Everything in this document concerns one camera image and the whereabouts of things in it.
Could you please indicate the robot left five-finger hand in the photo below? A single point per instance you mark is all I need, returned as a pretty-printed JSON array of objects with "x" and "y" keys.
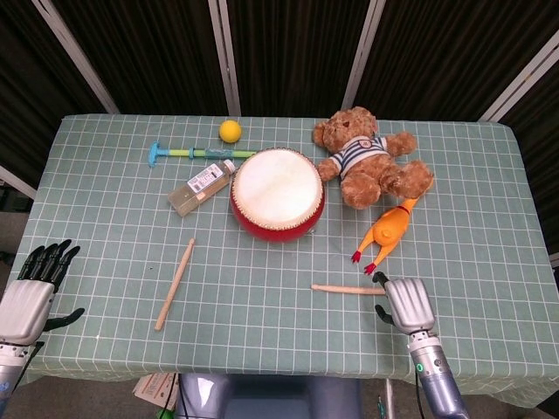
[{"x": 26, "y": 305}]

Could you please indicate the robot right five-finger hand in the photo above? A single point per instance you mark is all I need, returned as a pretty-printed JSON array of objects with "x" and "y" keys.
[{"x": 410, "y": 303}]

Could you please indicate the wooden drumstick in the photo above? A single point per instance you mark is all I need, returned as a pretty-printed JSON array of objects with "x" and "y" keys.
[
  {"x": 345, "y": 289},
  {"x": 175, "y": 283}
]

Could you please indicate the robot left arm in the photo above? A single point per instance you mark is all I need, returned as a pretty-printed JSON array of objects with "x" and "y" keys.
[{"x": 11, "y": 366}]

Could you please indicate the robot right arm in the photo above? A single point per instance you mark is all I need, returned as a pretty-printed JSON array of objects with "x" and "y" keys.
[{"x": 434, "y": 375}]

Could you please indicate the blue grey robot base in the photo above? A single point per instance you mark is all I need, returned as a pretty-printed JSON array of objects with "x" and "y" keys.
[{"x": 271, "y": 397}]

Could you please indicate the orange rubber chicken toy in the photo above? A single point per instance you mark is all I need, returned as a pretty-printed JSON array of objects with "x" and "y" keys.
[{"x": 388, "y": 233}]

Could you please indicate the metal table leg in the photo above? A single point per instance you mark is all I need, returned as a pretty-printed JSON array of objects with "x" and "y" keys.
[{"x": 389, "y": 399}]

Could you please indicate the brown teddy bear striped shirt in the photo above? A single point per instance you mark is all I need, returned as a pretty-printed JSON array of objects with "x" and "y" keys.
[{"x": 371, "y": 170}]

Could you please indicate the green checkered tablecloth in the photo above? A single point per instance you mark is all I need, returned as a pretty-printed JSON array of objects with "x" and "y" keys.
[{"x": 262, "y": 314}]

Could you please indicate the cardboard box with print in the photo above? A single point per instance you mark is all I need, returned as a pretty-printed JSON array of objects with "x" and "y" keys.
[{"x": 153, "y": 388}]

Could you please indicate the red drum white skin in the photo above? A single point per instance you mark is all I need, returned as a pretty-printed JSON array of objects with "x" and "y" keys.
[{"x": 277, "y": 192}]

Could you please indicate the clear plastic bottle white label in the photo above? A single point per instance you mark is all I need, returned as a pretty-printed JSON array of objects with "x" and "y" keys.
[{"x": 196, "y": 187}]

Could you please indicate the blue green toy water pump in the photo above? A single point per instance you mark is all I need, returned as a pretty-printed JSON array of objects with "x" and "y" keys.
[{"x": 174, "y": 153}]

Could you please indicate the yellow ball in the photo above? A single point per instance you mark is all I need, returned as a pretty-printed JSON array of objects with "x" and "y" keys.
[{"x": 230, "y": 131}]

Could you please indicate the white partition frame post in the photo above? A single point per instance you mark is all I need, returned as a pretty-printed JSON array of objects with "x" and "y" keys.
[
  {"x": 225, "y": 57},
  {"x": 519, "y": 83},
  {"x": 15, "y": 182},
  {"x": 362, "y": 52},
  {"x": 74, "y": 54}
]

